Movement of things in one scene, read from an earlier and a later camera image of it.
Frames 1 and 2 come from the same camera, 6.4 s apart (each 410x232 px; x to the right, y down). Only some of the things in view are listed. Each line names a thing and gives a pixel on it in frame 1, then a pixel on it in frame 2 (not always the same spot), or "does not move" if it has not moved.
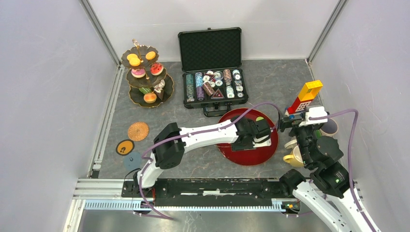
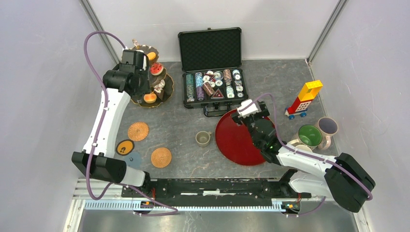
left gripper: (235, 147) → (145, 88)
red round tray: (252, 157) does not move
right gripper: (294, 122) → (263, 113)
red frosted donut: (156, 68) does not move
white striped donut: (159, 87) does not move
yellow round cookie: (150, 55) does not move
